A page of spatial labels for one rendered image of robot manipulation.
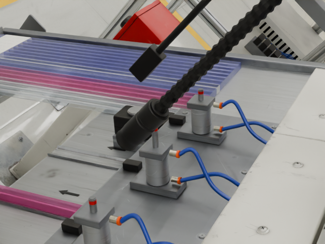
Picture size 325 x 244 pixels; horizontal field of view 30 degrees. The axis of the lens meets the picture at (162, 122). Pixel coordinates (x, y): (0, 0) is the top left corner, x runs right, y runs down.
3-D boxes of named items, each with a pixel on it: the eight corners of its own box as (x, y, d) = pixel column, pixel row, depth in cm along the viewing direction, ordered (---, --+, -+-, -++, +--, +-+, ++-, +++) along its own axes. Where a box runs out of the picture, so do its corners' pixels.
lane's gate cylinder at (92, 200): (90, 222, 48) (86, 198, 47) (94, 219, 49) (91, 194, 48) (96, 224, 48) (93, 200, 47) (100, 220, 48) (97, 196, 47)
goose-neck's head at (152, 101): (110, 138, 44) (145, 103, 41) (122, 127, 45) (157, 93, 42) (127, 156, 44) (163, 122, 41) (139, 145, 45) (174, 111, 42)
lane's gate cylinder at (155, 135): (151, 148, 56) (149, 126, 55) (154, 144, 57) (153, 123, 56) (157, 149, 56) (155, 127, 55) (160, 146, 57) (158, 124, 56)
